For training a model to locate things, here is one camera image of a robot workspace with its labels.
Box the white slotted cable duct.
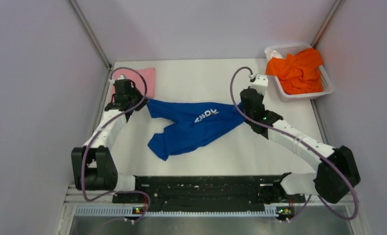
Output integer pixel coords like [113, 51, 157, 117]
[75, 206, 292, 217]

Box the blue t shirt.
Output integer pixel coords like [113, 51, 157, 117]
[147, 99, 244, 161]

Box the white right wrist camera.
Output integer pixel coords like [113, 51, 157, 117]
[249, 74, 268, 95]

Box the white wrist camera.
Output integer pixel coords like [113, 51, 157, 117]
[109, 74, 127, 84]
[249, 74, 268, 95]

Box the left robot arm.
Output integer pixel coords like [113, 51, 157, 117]
[71, 77, 148, 202]

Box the folded pink t shirt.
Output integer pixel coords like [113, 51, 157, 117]
[113, 68, 156, 98]

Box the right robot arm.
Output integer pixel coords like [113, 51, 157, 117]
[240, 88, 360, 204]

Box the aluminium frame rail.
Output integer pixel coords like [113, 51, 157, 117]
[66, 0, 112, 70]

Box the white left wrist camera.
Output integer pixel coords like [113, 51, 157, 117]
[109, 74, 127, 84]

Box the white plastic laundry basket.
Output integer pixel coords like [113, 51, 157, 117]
[265, 43, 334, 102]

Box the orange t shirt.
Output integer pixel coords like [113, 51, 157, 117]
[266, 47, 323, 95]

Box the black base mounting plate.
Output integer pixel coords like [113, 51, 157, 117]
[112, 175, 306, 212]

